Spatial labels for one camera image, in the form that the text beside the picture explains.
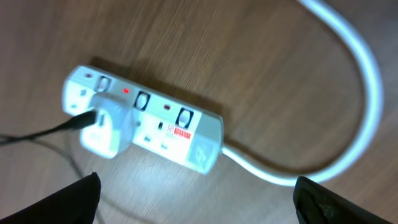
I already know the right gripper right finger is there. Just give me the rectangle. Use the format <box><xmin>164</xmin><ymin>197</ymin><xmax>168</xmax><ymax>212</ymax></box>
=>
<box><xmin>293</xmin><ymin>176</ymin><xmax>390</xmax><ymax>224</ymax></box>

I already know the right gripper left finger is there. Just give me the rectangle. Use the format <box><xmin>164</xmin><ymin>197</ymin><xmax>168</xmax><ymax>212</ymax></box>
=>
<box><xmin>1</xmin><ymin>172</ymin><xmax>101</xmax><ymax>224</ymax></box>

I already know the black USB charging cable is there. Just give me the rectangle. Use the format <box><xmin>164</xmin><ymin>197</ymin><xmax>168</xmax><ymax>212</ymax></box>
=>
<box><xmin>0</xmin><ymin>110</ymin><xmax>125</xmax><ymax>224</ymax></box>

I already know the white charger plug adapter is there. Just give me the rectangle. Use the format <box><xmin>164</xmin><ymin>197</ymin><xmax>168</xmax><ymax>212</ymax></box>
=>
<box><xmin>80</xmin><ymin>93</ymin><xmax>134</xmax><ymax>159</ymax></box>

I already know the white power strip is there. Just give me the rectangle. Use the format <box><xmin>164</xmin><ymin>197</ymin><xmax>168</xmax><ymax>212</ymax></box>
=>
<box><xmin>63</xmin><ymin>65</ymin><xmax>224</xmax><ymax>174</ymax></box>

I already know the white power strip cord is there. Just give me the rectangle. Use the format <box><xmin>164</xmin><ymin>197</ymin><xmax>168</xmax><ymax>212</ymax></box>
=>
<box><xmin>221</xmin><ymin>0</ymin><xmax>385</xmax><ymax>187</ymax></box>

